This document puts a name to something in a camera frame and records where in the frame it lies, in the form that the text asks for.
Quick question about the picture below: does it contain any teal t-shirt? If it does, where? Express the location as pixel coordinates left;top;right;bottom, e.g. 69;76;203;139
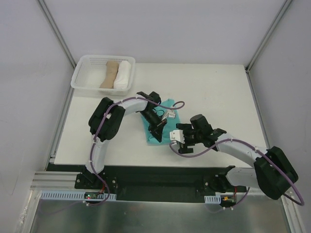
141;106;180;146

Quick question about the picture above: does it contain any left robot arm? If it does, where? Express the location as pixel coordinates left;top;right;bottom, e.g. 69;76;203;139
86;92;167;189

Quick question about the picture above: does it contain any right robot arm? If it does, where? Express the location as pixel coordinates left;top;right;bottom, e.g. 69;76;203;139
170;114;298;200

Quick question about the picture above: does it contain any white rolled t-shirt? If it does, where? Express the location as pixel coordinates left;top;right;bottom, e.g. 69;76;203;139
113;61;132;90

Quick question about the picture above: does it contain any beige rolled t-shirt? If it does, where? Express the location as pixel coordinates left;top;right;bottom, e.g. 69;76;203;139
100;60;119;89

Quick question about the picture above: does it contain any white plastic basket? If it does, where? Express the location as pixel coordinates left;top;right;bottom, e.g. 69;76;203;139
70;55;136;96

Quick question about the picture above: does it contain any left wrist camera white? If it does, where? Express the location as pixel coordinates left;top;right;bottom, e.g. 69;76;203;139
162;109;176;119

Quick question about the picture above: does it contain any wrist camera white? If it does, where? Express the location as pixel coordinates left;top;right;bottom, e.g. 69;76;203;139
169;130;185;144
162;109;176;119

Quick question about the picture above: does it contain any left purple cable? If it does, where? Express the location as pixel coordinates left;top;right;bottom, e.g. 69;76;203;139
90;96;187;207

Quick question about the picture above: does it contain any purple cable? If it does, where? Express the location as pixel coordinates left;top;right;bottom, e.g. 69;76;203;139
169;138;306;212
90;96;187;207

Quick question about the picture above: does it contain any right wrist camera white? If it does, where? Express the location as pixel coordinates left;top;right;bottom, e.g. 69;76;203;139
169;130;185;144

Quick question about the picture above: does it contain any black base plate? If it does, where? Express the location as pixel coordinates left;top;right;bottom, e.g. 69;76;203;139
74;166;246;203

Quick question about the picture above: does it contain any right white cable duct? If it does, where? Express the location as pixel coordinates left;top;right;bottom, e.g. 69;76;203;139
204;195;222;204

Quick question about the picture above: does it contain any white cable duct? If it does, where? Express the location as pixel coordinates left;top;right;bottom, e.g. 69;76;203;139
40;191;117;201
204;195;222;204

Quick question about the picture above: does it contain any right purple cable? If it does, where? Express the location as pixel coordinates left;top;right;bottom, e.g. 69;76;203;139
169;138;306;212

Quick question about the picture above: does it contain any aluminium rail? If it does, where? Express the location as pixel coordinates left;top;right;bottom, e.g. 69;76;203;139
30;169;81;189

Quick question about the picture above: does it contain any left white cable duct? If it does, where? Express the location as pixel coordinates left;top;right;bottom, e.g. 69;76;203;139
40;191;117;201

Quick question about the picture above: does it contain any right aluminium frame post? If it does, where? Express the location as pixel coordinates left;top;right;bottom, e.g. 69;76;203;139
245;0;293;74

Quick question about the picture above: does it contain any aluminium frame post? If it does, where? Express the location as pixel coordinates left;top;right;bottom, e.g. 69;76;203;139
36;0;76;69
245;0;293;74

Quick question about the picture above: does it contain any left aluminium frame post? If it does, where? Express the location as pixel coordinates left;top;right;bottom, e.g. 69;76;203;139
36;0;76;69

